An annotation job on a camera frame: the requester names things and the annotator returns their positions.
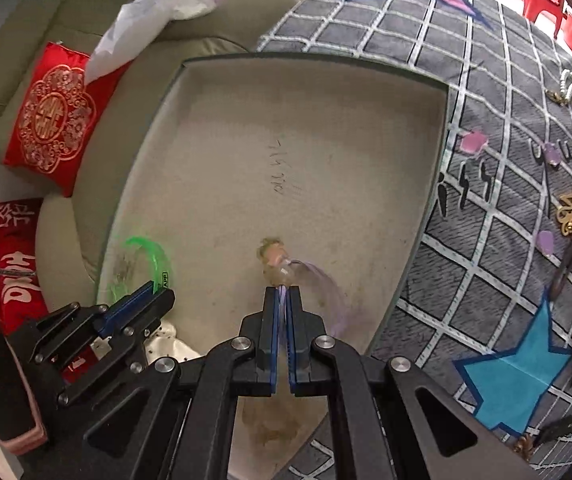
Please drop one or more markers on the black script letter clip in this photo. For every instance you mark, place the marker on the black script letter clip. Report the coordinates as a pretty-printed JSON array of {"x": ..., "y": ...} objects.
[{"x": 549, "y": 156}]

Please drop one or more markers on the white plastic bag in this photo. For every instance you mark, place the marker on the white plastic bag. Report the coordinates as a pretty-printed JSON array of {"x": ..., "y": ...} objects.
[{"x": 137, "y": 24}]

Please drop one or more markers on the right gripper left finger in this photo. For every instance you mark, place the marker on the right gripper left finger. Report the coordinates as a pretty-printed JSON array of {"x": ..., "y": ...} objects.
[{"x": 171, "y": 420}]

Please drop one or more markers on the grey checked star tablecloth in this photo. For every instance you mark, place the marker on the grey checked star tablecloth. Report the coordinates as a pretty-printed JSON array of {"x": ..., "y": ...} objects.
[{"x": 478, "y": 275}]

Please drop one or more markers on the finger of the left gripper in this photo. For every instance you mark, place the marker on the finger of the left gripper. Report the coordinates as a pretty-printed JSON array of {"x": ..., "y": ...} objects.
[{"x": 66, "y": 332}]

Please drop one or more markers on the dark brown snap hairclip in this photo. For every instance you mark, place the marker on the dark brown snap hairclip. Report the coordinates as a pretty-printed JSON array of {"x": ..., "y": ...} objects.
[{"x": 561, "y": 274}]

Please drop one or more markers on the white polka dot scrunchie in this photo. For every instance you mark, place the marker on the white polka dot scrunchie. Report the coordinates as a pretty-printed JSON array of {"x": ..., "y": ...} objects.
[{"x": 163, "y": 343}]

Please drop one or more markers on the red printed blanket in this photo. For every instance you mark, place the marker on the red printed blanket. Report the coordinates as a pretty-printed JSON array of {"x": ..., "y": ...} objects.
[{"x": 21, "y": 297}]

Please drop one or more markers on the black lightning hairpins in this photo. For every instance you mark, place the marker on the black lightning hairpins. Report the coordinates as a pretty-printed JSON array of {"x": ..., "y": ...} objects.
[{"x": 472, "y": 178}]

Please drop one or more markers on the red embroidered cushion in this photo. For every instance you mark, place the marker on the red embroidered cushion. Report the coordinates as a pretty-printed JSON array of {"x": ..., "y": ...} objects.
[{"x": 58, "y": 115}]

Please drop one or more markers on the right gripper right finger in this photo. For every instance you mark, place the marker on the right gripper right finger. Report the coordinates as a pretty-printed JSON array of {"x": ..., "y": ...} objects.
[{"x": 389, "y": 420}]

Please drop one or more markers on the green plastic bangle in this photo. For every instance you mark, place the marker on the green plastic bangle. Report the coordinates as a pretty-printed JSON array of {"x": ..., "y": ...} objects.
[{"x": 131, "y": 263}]

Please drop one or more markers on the white cardboard tray box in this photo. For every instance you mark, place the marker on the white cardboard tray box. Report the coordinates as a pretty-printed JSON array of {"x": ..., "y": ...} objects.
[{"x": 335, "y": 157}]

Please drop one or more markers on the black rectangular hair clip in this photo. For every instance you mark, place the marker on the black rectangular hair clip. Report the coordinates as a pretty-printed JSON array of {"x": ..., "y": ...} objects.
[{"x": 554, "y": 430}]

